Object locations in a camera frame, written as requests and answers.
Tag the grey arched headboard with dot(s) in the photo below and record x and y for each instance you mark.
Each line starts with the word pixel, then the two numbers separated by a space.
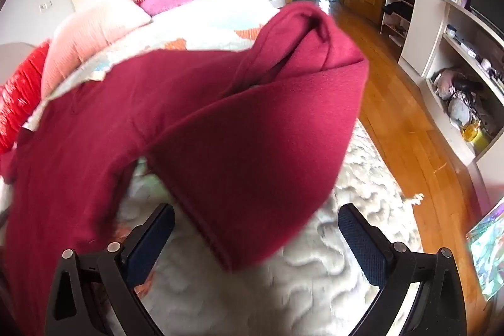
pixel 15 56

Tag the red patterned blanket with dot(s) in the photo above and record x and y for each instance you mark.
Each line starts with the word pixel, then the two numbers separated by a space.
pixel 19 96

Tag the yellow bottle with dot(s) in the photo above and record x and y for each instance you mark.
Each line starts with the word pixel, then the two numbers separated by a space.
pixel 476 137

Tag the small white jar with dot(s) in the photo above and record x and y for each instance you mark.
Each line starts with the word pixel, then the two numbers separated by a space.
pixel 451 31

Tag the white shelf unit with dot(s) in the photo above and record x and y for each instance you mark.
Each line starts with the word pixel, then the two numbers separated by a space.
pixel 423 33

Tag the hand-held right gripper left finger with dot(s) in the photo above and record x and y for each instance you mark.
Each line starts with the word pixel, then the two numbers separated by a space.
pixel 151 241

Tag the quilted patchwork bedspread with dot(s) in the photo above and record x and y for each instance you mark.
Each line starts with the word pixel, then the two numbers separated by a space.
pixel 236 300

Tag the white wall socket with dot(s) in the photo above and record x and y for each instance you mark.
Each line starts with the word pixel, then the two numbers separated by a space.
pixel 43 6

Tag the dark red sweater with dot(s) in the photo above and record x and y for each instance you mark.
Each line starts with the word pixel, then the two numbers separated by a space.
pixel 197 103

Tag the pink pillow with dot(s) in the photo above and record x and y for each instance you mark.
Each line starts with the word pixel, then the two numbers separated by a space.
pixel 90 33

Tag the iridescent colourful bag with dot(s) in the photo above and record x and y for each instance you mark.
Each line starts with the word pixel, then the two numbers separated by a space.
pixel 488 253

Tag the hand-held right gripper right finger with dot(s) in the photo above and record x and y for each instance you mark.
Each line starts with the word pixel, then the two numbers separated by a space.
pixel 362 245

